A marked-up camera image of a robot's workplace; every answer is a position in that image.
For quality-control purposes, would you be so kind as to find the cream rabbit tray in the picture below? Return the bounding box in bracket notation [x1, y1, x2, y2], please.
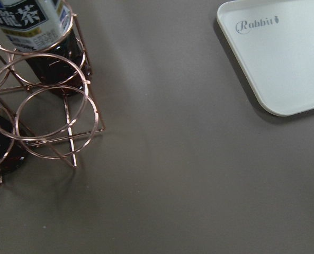
[217, 1, 314, 116]

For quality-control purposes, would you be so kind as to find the tea bottle lower left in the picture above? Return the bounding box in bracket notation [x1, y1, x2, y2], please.
[0, 0, 90, 95]

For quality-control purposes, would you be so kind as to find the copper wire bottle rack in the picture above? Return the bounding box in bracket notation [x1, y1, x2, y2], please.
[0, 1, 105, 186]

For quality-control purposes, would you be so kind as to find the tea bottle lower right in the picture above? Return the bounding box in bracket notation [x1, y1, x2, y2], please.
[0, 102, 28, 176]

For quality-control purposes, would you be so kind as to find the tea bottle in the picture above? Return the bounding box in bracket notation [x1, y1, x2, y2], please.
[0, 102, 28, 176]
[0, 0, 90, 95]

